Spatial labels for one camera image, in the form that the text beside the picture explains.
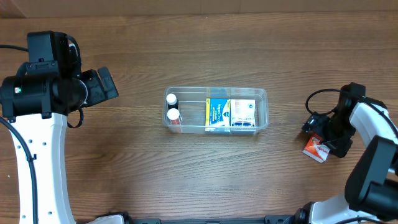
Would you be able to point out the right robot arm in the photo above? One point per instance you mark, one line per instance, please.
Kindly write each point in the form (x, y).
(369, 195)

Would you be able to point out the black bottle white cap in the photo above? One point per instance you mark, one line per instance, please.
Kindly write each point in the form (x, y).
(172, 101)

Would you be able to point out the red caplet box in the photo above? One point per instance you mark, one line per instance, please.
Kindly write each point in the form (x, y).
(315, 149)

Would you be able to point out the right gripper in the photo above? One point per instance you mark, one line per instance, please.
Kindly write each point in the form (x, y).
(325, 134)

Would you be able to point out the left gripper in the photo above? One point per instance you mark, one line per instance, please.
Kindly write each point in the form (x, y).
(101, 86)

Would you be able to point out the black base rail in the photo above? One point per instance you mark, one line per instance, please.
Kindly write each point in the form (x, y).
(211, 220)

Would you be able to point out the white Hansaplast plaster box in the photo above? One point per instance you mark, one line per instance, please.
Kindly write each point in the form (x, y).
(243, 113)

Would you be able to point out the orange tube white cap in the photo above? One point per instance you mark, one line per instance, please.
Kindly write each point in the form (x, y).
(173, 115)

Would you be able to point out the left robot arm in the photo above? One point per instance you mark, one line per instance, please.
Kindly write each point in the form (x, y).
(35, 103)

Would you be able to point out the blue yellow VapoDrops box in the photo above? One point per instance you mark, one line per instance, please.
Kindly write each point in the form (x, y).
(218, 112)

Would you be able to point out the clear plastic container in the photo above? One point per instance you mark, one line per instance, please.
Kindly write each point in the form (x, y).
(192, 107)

